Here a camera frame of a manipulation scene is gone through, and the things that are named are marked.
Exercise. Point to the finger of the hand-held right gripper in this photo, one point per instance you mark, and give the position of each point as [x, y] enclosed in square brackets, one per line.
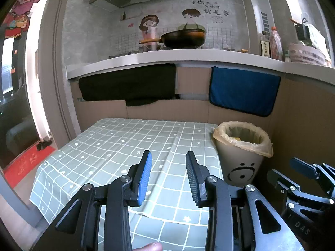
[303, 167]
[280, 180]

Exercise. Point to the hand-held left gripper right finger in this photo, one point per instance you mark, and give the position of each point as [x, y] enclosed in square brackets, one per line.
[193, 180]

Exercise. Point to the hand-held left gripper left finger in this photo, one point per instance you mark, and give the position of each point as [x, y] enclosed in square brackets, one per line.
[144, 177]

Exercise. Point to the beige trash bin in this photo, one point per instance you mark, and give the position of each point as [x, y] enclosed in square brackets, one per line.
[230, 157]

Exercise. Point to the person's left hand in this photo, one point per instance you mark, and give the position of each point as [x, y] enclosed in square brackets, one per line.
[151, 247]

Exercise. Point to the green checked tablecloth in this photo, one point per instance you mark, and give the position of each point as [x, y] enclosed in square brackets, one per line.
[104, 146]

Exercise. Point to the brown cardboard panel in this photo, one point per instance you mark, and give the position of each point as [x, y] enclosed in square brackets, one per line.
[301, 115]
[104, 109]

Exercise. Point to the white foam board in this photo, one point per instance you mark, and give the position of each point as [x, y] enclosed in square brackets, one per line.
[193, 96]

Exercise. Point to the black cloth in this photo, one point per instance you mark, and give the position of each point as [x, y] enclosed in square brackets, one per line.
[125, 83]

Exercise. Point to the blue towel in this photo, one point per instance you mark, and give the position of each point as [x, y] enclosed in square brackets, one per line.
[243, 91]

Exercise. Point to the black slippers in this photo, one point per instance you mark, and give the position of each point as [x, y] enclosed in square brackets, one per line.
[43, 145]

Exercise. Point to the white plastic basket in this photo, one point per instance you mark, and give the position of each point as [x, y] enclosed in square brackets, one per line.
[306, 55]

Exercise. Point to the red floor mat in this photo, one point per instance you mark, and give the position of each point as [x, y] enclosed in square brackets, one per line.
[23, 164]

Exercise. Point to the white kitchen counter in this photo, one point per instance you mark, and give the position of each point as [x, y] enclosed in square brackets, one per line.
[183, 57]

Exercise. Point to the red-capped plastic bottle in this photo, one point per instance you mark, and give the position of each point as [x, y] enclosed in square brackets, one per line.
[276, 44]

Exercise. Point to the white label sauce bottle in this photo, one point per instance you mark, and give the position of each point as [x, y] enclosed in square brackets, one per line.
[265, 47]

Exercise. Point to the white cloth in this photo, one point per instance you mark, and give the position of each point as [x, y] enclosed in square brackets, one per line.
[316, 39]

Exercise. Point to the black utensil holder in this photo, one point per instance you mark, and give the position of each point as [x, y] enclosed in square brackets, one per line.
[301, 31]

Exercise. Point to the glass door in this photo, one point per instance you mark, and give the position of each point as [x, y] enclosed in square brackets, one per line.
[15, 89]

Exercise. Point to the red festive door sticker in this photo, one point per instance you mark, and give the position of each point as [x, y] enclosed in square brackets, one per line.
[23, 2]

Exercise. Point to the blue squares wall sticker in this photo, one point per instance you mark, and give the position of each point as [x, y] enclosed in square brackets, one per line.
[264, 21]

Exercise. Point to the cartoon wall sticker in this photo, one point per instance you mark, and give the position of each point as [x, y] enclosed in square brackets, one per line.
[149, 22]

